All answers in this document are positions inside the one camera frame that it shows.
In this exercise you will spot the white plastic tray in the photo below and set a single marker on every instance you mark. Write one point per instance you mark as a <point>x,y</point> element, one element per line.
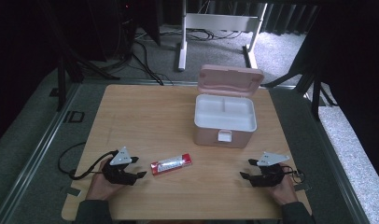
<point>225,116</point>

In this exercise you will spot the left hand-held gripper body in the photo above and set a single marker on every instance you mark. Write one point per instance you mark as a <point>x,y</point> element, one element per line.
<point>120,158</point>

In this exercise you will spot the grey tape strip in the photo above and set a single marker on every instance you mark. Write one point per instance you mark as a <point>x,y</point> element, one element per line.
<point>73,191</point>
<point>302,187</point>

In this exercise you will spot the black metal stand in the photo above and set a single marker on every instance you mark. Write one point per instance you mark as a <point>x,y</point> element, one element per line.
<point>315,93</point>
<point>61,84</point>

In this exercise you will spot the black rectangular tape outline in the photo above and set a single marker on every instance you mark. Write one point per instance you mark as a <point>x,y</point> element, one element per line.
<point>69,116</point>

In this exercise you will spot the person's left hand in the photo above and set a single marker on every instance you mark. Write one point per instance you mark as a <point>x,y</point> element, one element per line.
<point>99,186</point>

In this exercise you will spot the white desk frame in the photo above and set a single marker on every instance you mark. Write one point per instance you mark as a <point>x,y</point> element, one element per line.
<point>221,22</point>

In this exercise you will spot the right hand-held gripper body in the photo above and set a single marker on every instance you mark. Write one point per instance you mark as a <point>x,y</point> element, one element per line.
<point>271,158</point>

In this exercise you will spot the pink storage box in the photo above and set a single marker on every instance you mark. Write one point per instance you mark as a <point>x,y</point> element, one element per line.
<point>229,81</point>

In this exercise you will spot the person's right hand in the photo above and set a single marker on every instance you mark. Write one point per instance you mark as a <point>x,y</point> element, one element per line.
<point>284,193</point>

